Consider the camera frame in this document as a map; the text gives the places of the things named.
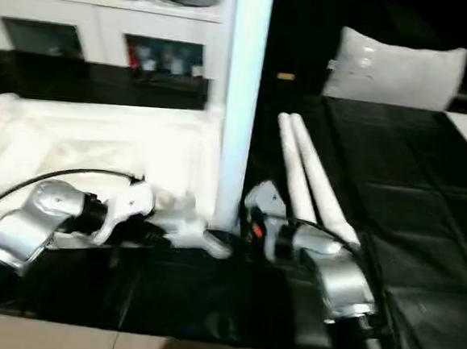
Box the white plastic table leg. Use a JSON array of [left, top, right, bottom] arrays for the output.
[[211, 0, 276, 235], [279, 113, 372, 250], [269, 112, 327, 227]]

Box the white plastic table top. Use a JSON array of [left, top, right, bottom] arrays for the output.
[[0, 90, 244, 261]]

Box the black work mat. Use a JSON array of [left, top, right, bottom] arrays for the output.
[[0, 47, 467, 349]]

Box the grey cushion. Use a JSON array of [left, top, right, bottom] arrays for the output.
[[320, 24, 467, 114]]

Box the white cabinet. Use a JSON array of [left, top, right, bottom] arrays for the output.
[[0, 0, 225, 74]]

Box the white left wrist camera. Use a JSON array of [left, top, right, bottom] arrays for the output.
[[90, 177, 157, 248]]

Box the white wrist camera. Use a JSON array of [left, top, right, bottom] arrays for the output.
[[243, 179, 290, 220], [90, 177, 157, 248]]

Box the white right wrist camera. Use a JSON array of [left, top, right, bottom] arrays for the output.
[[243, 179, 290, 220]]

